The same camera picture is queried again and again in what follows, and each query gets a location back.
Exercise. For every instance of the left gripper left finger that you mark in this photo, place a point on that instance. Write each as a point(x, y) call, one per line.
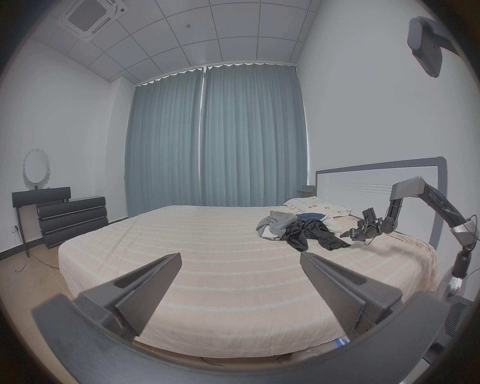
point(123, 300)

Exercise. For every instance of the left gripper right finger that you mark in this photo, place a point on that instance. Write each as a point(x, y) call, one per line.
point(352, 300)

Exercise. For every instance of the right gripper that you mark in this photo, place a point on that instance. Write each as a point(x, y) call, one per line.
point(365, 232)

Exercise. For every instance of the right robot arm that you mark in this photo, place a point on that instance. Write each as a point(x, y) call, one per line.
point(407, 187)

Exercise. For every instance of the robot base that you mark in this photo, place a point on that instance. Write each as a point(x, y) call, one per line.
point(457, 318)

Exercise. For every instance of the pile of clothes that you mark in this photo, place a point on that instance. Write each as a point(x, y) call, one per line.
point(300, 234)

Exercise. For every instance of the white printed pillow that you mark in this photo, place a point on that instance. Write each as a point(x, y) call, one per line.
point(315, 205)

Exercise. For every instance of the grey bedside table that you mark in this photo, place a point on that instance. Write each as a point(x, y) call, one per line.
point(305, 190)

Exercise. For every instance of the black chest of drawers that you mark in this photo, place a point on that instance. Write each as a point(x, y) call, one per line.
point(71, 221)

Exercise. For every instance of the bed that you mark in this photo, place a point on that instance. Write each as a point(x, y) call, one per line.
point(210, 255)

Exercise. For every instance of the blue-green curtain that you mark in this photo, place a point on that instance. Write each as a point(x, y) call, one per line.
point(255, 142)
point(161, 150)

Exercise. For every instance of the black dressing table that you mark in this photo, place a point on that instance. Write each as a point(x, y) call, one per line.
point(41, 195)

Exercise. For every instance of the round white-framed mirror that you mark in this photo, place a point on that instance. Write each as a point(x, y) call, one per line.
point(36, 167)

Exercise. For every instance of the ceiling air conditioner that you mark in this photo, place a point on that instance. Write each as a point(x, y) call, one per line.
point(92, 17)

